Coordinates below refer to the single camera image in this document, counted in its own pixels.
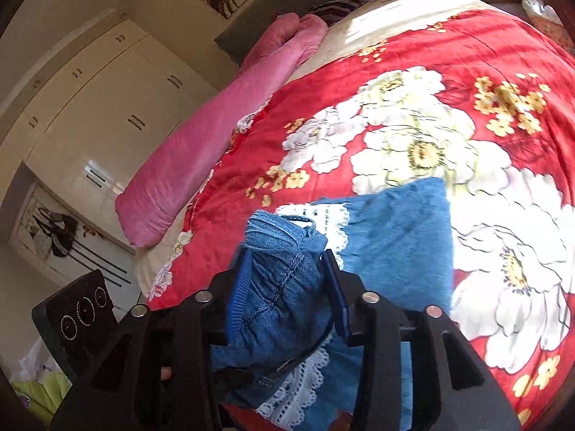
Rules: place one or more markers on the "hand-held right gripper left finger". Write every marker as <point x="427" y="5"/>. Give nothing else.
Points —
<point x="238" y="289"/>

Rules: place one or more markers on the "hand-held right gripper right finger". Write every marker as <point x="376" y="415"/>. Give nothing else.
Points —
<point x="336" y="298"/>

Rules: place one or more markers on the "blue denim pants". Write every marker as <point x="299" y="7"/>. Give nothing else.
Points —
<point x="395" y="242"/>

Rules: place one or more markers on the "yellow-green cloth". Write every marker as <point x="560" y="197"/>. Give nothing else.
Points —
<point x="40" y="395"/>

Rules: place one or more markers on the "hanging dark clothes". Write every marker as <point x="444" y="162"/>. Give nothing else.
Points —
<point x="58" y="233"/>

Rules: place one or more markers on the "pink quilt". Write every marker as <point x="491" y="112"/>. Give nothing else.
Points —
<point x="206" y="143"/>

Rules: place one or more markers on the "cream wardrobe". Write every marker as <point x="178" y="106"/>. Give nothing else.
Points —
<point x="112" y="112"/>

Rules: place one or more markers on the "red floral blanket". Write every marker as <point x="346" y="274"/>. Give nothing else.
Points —
<point x="471" y="67"/>

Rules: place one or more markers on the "striped dark cloth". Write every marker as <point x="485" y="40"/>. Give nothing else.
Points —
<point x="332" y="9"/>

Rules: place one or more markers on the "clear plastic bag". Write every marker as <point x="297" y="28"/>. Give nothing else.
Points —
<point x="539" y="6"/>

